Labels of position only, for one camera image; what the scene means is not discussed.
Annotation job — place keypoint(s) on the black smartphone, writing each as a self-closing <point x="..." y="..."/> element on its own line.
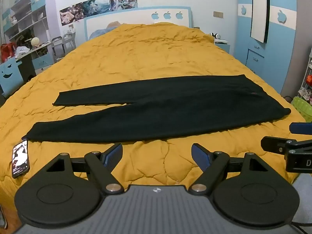
<point x="20" y="158"/>

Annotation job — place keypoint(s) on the round cream lamp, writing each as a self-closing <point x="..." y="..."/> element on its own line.
<point x="35" y="41"/>

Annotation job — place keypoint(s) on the blue and white bookshelf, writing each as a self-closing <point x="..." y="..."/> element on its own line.
<point x="26" y="17"/>

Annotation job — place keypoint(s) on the yellow quilt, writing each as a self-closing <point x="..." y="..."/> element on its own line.
<point x="146" y="53"/>

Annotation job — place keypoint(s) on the blue nightstand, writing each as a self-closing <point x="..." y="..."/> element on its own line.
<point x="223" y="45"/>

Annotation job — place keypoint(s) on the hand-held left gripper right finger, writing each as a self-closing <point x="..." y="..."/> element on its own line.
<point x="199" y="156"/>

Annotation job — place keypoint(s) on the black pants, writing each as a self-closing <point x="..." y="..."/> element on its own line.
<point x="170" y="107"/>

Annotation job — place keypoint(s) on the green plastic basket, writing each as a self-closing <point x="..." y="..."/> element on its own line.
<point x="302" y="108"/>

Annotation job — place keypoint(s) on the purple-toned wall poster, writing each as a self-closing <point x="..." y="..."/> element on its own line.
<point x="123" y="0"/>

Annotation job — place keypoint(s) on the white bag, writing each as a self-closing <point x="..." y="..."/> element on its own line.
<point x="22" y="51"/>

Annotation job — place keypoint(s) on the brown wall switch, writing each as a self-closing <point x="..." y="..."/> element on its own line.
<point x="218" y="14"/>

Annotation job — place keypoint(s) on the teal-toned wall poster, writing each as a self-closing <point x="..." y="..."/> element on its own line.
<point x="96" y="6"/>

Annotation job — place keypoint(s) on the wall mirror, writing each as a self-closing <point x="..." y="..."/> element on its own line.
<point x="259" y="9"/>

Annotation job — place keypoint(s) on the grey chair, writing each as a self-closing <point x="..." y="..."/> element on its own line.
<point x="62" y="45"/>

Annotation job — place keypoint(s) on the blue and white wardrobe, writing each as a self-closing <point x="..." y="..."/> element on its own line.
<point x="285" y="41"/>

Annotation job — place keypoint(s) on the red bag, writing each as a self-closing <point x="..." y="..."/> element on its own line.
<point x="6" y="52"/>

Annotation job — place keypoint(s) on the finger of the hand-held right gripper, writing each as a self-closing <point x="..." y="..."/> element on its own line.
<point x="302" y="128"/>
<point x="273" y="144"/>

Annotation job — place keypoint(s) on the white shoe rack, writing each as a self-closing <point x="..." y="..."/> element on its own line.
<point x="307" y="82"/>

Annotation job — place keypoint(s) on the blue pillow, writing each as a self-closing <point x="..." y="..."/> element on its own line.
<point x="102" y="30"/>

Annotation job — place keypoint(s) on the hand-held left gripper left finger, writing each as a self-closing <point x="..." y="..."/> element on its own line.
<point x="114" y="154"/>

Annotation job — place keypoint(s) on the pink-toned wall poster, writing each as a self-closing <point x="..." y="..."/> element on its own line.
<point x="72" y="14"/>

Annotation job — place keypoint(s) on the black and white headphones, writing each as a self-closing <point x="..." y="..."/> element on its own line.
<point x="215" y="35"/>

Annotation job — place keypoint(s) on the white and blue headboard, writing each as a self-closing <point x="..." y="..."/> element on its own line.
<point x="136" y="17"/>

